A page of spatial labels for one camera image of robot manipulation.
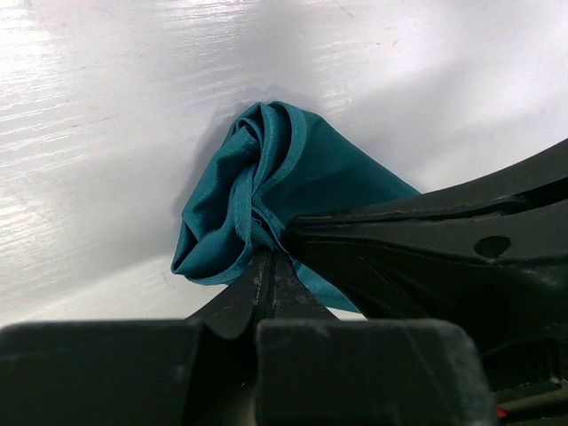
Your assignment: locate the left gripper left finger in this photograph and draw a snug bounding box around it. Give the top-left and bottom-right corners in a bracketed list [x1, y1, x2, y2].
[187, 251, 271, 340]

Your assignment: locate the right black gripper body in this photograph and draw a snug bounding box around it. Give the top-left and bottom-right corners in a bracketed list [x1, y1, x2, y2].
[482, 337, 567, 425]

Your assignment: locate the teal cloth napkin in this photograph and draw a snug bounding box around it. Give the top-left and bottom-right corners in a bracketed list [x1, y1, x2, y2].
[171, 101, 418, 285]

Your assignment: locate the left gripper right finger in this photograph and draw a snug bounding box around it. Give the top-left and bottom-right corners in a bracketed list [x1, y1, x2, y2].
[265, 252, 336, 320]

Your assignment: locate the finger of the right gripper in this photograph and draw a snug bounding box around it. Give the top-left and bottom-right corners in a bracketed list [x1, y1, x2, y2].
[283, 226, 567, 353]
[289, 140, 567, 226]

